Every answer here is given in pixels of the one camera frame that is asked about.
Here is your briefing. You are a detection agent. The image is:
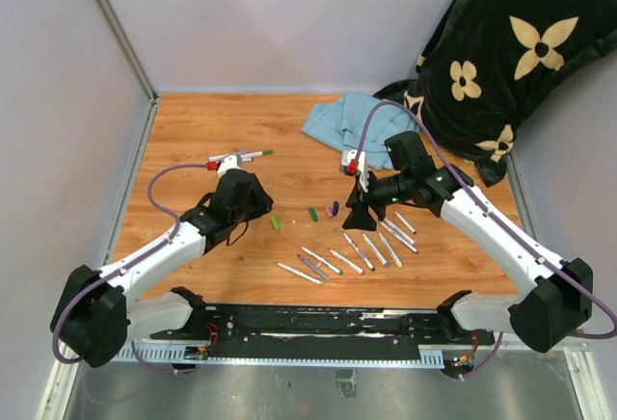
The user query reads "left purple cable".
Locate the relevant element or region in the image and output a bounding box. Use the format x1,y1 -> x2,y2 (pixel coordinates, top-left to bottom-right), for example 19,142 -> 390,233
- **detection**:
51,163 -> 211,376

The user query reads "green cap marker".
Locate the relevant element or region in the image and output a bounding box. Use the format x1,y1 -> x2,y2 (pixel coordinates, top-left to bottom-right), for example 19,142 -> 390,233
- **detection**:
300,246 -> 343,276

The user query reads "dark blue cap marker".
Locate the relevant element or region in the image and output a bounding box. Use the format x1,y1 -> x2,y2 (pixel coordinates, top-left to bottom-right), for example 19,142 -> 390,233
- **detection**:
342,231 -> 376,272

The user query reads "light blue cloth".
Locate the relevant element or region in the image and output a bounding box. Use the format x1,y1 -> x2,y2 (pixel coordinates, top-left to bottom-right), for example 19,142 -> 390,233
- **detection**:
302,92 -> 419,171

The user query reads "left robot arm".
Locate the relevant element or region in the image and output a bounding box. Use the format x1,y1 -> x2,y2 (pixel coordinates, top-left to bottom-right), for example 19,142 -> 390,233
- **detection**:
50,168 -> 273,368

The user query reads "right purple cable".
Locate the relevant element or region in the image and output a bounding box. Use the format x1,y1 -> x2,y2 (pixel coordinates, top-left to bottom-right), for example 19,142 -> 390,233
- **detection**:
359,100 -> 617,382

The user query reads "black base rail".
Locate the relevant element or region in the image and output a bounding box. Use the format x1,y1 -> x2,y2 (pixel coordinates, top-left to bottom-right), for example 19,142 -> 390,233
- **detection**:
151,303 -> 495,362

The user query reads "lavender marker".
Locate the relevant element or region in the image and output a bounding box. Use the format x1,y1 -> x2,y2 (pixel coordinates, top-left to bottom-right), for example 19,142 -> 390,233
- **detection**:
297,254 -> 330,281

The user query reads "black marker pen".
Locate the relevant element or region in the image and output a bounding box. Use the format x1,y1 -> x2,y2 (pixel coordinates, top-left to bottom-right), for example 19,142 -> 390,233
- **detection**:
394,211 -> 417,234

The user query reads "grey blue cap marker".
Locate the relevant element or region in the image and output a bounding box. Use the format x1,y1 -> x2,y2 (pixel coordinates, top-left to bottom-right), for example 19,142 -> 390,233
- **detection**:
208,150 -> 249,162

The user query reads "light blue cap marker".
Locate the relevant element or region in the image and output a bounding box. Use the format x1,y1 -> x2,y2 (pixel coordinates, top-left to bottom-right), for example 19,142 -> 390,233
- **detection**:
362,233 -> 389,267

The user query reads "white slim marker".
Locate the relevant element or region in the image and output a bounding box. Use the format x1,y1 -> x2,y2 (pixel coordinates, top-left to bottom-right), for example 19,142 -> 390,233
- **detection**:
378,232 -> 403,268

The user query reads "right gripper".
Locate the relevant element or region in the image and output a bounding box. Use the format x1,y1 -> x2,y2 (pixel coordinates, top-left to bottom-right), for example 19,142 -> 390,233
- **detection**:
342,169 -> 412,231

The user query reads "light green marker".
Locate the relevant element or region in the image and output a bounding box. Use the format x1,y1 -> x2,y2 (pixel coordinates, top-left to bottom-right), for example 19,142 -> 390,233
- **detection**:
275,262 -> 324,285

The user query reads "magenta cap marker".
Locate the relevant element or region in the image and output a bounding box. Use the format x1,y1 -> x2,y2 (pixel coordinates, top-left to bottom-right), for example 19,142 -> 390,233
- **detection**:
380,222 -> 419,254

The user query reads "black floral blanket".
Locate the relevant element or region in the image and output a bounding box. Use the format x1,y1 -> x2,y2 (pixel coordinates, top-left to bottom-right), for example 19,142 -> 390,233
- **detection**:
377,0 -> 616,186

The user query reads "pink marker pen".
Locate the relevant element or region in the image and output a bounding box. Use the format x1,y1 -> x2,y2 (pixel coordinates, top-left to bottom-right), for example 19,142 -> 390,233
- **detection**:
384,219 -> 416,245

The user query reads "light green pen cap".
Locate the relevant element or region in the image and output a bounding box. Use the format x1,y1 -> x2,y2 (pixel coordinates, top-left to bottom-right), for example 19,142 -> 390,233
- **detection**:
270,216 -> 280,230

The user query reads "red pink cap marker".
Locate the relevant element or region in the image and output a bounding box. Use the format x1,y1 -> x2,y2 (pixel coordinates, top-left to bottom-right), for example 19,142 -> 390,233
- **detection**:
329,249 -> 365,275

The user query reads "aluminium corner post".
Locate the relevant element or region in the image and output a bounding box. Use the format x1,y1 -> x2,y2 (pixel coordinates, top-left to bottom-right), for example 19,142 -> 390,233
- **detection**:
69,0 -> 159,103

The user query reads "purple cable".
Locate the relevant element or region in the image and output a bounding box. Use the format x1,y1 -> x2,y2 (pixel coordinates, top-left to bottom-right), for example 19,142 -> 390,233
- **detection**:
51,163 -> 211,376
359,100 -> 617,382

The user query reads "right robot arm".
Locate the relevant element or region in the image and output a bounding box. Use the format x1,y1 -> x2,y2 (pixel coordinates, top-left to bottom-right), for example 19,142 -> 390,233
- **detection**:
340,131 -> 593,353

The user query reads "navy green marker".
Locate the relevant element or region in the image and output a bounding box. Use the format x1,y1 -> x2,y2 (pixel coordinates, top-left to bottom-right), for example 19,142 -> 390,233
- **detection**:
240,149 -> 273,162

